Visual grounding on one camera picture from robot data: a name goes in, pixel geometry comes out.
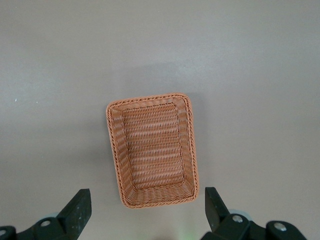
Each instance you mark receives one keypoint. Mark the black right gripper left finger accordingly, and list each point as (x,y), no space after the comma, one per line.
(72,217)

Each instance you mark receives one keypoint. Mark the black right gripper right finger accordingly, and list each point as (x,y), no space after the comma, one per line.
(220,220)

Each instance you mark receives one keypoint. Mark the brown wicker basket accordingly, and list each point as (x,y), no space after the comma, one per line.
(152,150)

